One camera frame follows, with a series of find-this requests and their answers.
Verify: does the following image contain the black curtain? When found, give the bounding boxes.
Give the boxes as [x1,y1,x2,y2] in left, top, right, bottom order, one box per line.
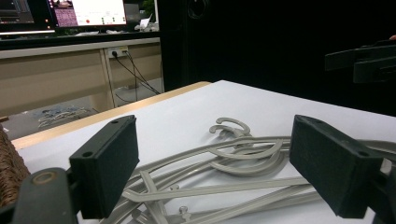
[157,0,396,118]

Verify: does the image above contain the white wall power outlet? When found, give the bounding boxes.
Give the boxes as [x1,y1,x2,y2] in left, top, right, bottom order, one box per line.
[106,46,130,59]

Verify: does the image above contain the white table cover sheet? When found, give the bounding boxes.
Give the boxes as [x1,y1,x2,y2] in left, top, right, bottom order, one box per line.
[17,79,396,224]

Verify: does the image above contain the bundle of black cables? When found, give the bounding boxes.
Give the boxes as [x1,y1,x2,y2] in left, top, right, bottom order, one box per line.
[111,50,162,105]

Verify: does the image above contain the grey plastic clothes hanger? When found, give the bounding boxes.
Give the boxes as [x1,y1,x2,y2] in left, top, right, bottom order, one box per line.
[120,174,316,224]
[99,174,325,224]
[130,117,396,188]

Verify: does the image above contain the pile of hangers on floor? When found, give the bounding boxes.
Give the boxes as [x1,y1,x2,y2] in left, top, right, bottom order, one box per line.
[36,105,91,129]

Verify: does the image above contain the computer monitor with bright screen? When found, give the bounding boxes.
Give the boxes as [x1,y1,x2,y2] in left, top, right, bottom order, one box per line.
[46,0,129,30]

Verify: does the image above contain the brown wicker basket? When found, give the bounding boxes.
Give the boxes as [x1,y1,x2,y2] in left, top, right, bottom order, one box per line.
[0,123,31,209]

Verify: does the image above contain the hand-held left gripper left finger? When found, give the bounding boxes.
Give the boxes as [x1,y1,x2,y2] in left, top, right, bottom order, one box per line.
[68,114,140,220]

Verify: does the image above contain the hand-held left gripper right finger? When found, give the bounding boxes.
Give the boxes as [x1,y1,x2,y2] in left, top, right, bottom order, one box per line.
[289,114,385,219]

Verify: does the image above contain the white papers on desk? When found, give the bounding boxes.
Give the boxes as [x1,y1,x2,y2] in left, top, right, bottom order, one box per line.
[134,13,160,33]

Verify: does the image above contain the computer monitor with dark screen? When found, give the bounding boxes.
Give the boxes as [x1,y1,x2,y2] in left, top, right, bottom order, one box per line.
[0,0,58,35]

